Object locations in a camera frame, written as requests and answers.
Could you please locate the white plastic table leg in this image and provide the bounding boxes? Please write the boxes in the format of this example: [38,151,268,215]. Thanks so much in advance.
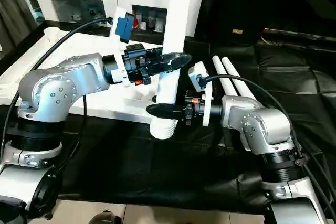
[148,0,196,140]
[221,56,257,101]
[211,55,242,98]

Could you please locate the white plastic table top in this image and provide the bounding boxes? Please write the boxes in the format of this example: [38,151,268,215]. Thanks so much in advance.
[0,26,160,125]

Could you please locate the black work mat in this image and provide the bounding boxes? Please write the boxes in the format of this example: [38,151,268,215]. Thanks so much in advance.
[0,18,336,216]

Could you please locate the black cabinet with gold label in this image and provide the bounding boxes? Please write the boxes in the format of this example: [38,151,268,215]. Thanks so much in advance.
[194,0,336,48]

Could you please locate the dark robot torso front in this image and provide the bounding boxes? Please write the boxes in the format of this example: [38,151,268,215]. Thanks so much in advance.
[91,209,122,224]

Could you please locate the grey curtain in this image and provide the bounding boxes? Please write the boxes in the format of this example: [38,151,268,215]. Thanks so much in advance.
[0,0,39,56]

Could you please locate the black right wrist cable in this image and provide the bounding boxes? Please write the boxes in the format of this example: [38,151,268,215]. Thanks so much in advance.
[197,74,336,210]

